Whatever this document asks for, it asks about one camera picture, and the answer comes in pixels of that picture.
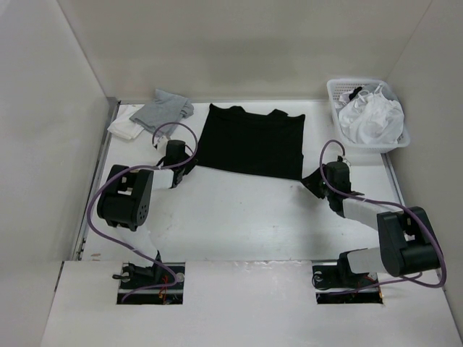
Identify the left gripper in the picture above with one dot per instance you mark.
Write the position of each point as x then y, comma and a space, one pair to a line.
190, 164

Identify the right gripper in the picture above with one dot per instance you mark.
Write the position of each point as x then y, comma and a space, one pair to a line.
310, 182

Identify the black tank top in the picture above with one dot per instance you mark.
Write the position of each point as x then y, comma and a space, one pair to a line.
241, 142

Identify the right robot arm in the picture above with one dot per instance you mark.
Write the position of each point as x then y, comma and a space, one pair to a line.
407, 243

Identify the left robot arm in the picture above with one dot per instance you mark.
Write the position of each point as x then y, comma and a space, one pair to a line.
120, 208

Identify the grey folded tank top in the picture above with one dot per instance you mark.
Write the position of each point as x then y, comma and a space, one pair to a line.
164, 108

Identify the white folded tank top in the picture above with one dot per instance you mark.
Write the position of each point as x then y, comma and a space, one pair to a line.
122, 126

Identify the white tank tops pile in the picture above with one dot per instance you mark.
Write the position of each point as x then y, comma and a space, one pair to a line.
373, 117

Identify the white plastic basket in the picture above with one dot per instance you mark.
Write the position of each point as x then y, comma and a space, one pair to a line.
340, 92

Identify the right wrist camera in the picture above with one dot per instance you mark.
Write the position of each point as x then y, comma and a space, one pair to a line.
341, 158

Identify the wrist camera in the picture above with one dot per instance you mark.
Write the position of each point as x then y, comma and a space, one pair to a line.
341, 158
160, 143

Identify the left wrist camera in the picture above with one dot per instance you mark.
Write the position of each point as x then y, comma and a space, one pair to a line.
160, 143

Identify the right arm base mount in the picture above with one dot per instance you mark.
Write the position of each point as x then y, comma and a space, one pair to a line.
332, 287

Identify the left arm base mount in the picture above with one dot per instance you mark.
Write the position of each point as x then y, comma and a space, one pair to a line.
150, 285

